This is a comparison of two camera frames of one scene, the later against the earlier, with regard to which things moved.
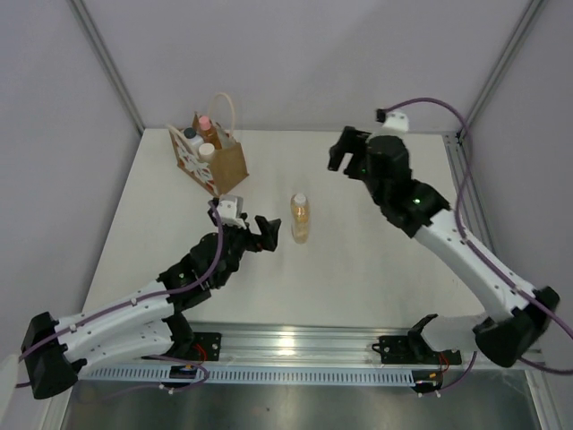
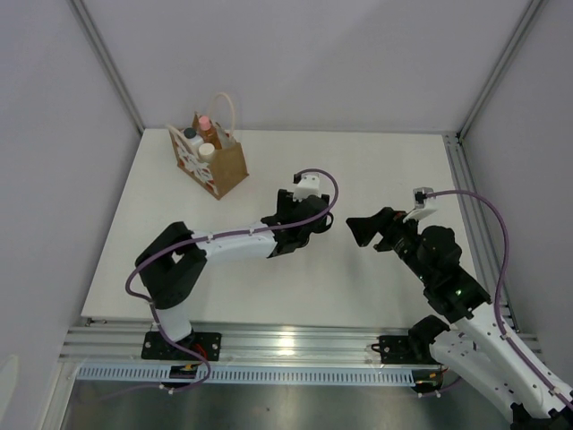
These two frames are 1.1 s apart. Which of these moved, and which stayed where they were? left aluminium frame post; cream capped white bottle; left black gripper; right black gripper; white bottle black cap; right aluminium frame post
Moved: left black gripper; right black gripper
Stayed: left aluminium frame post; right aluminium frame post; cream capped white bottle; white bottle black cap
